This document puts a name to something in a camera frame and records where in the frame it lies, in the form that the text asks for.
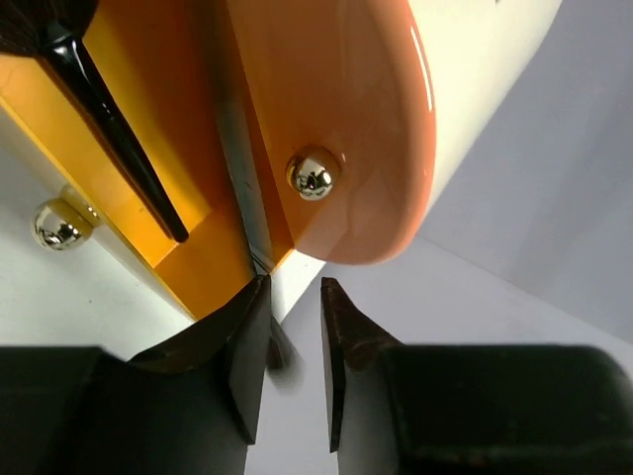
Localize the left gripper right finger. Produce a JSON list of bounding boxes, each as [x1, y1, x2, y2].
[[320, 277, 632, 474]]

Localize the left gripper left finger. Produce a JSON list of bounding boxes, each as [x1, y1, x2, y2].
[[1, 276, 272, 474]]

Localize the round beige orange organizer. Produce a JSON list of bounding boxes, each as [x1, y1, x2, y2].
[[1, 1, 561, 319]]

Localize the black fan brush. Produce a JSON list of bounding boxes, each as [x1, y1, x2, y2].
[[1, 1, 189, 243]]

